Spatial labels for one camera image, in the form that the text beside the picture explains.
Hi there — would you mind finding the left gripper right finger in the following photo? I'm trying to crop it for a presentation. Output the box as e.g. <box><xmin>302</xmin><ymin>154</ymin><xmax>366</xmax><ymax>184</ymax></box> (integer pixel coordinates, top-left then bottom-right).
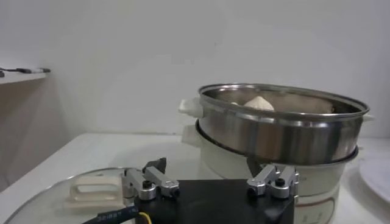
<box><xmin>246</xmin><ymin>156</ymin><xmax>300</xmax><ymax>200</ymax></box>

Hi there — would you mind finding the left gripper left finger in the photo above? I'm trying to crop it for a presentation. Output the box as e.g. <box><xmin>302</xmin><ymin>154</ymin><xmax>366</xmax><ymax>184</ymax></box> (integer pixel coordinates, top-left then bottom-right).
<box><xmin>123</xmin><ymin>157</ymin><xmax>180</xmax><ymax>201</ymax></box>

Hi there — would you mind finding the white steamed baozi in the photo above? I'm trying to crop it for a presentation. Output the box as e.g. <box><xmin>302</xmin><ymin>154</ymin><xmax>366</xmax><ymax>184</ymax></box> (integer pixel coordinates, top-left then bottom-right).
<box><xmin>243</xmin><ymin>96</ymin><xmax>275</xmax><ymax>112</ymax></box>

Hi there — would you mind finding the glass pot lid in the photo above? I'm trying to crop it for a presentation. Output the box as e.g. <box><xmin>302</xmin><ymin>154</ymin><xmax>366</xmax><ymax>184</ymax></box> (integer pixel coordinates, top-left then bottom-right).
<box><xmin>2</xmin><ymin>166</ymin><xmax>147</xmax><ymax>224</ymax></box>

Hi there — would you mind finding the steel steamer basket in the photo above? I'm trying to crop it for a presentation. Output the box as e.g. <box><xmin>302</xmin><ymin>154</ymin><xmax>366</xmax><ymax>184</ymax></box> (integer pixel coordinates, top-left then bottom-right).
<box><xmin>178</xmin><ymin>83</ymin><xmax>375</xmax><ymax>167</ymax></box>

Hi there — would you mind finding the white electric cooking pot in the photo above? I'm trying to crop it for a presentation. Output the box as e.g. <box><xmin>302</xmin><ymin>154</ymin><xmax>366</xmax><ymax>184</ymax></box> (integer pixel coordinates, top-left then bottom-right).
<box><xmin>181</xmin><ymin>120</ymin><xmax>360</xmax><ymax>224</ymax></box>

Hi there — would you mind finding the white round plate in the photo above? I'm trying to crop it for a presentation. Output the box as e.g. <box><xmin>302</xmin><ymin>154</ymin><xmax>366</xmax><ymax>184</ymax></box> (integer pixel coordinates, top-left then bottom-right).
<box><xmin>358</xmin><ymin>156</ymin><xmax>390</xmax><ymax>205</ymax></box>

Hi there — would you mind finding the black usb adapter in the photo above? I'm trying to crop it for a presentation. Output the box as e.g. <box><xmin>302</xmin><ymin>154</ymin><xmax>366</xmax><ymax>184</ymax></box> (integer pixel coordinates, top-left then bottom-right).
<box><xmin>15</xmin><ymin>67</ymin><xmax>52</xmax><ymax>74</ymax></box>

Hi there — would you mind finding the white side table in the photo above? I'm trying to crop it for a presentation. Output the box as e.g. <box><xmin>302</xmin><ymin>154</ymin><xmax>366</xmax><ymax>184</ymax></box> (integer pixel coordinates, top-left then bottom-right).
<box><xmin>0</xmin><ymin>71</ymin><xmax>49</xmax><ymax>86</ymax></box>

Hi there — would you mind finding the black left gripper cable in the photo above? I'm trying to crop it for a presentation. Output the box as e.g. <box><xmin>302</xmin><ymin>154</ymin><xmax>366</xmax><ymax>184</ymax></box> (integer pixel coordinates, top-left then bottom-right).
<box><xmin>82</xmin><ymin>205</ymin><xmax>153</xmax><ymax>224</ymax></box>

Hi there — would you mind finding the black desk cable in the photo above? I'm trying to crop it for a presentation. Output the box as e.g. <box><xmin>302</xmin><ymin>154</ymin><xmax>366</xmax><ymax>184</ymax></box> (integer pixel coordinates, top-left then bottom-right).
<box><xmin>0</xmin><ymin>66</ymin><xmax>19</xmax><ymax>77</ymax></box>

